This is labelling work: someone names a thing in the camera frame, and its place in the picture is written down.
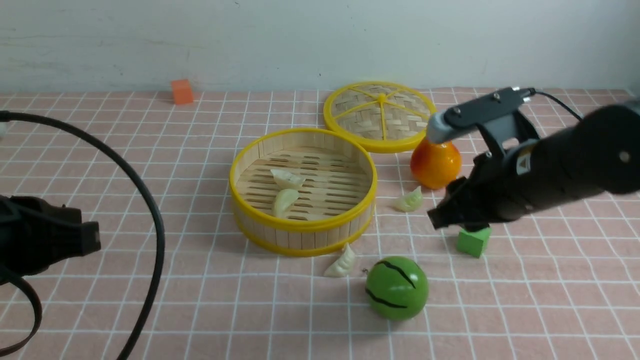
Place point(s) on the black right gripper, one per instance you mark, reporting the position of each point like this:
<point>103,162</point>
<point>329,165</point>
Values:
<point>531,179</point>

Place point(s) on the pink checkered tablecloth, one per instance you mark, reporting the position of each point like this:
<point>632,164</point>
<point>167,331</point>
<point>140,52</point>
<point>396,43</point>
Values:
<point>562,285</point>

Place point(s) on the right wrist camera grey black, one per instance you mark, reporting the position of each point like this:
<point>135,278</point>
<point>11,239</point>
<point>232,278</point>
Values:
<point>496,115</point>

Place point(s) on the green toy watermelon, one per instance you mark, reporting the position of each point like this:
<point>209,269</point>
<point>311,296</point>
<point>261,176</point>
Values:
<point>397,288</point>

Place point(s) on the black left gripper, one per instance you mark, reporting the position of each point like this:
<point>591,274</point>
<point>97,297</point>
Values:
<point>36,234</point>

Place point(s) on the white dumpling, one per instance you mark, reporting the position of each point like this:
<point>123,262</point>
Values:
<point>343,265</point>
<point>287,180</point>

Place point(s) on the greenish dumpling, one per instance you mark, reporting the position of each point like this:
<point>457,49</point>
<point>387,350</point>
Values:
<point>283,201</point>
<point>410,202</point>

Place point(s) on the green cube block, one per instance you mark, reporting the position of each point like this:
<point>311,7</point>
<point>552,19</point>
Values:
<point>473,243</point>

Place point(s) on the orange toy pear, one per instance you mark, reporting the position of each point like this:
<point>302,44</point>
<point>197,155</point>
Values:
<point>435,165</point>

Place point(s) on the bamboo steamer tray yellow rim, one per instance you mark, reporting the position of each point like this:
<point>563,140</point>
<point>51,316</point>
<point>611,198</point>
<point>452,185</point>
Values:
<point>336,202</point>

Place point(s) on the bamboo steamer lid yellow rim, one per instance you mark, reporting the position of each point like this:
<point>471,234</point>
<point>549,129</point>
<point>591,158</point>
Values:
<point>382,117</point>

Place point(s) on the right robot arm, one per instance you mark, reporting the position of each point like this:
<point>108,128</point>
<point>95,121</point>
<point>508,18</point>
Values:
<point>600,154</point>

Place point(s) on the orange cube block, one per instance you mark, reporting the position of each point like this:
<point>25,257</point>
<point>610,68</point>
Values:
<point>182,91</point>

